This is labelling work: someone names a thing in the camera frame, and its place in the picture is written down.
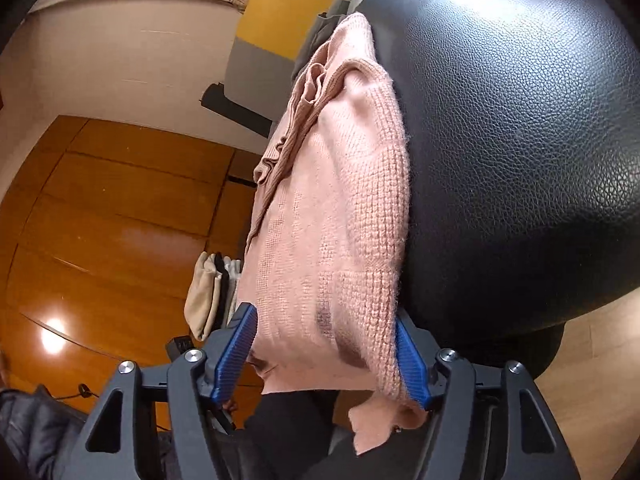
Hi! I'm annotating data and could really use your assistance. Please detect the black pants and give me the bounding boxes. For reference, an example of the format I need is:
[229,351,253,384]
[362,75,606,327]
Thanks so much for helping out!
[240,390,426,480]

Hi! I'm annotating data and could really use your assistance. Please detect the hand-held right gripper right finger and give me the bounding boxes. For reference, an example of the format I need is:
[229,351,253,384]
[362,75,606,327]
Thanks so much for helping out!
[395,310,583,480]

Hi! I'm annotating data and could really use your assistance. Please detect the black cloth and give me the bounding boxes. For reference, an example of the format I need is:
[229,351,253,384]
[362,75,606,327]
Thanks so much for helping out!
[212,254,232,331]

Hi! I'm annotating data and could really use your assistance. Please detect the thin black floor cable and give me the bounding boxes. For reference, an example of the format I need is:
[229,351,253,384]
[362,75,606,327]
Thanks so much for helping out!
[50,382,96,403]

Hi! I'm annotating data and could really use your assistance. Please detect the pink knitted sweater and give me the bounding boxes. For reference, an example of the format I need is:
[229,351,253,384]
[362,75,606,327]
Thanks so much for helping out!
[235,11,426,456]

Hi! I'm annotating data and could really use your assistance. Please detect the grey yellow blue chair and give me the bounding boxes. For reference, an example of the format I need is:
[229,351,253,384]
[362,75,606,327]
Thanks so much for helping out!
[200,0,391,139]

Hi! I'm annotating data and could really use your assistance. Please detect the grey garment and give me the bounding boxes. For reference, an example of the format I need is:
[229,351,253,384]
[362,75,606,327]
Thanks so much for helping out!
[291,0,351,83]

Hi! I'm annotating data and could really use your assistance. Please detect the white cloth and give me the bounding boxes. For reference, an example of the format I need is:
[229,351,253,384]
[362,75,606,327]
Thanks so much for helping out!
[222,256,247,328]

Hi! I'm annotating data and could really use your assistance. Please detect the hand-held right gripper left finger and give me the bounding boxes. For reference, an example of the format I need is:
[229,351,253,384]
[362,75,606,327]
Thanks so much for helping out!
[60,302,259,480]

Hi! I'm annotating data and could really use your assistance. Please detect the beige cloth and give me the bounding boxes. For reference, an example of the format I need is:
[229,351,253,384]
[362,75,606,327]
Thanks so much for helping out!
[183,251,223,342]

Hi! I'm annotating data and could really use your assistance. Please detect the dark padded jacket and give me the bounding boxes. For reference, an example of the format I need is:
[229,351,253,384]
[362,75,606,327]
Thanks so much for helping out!
[0,384,106,480]

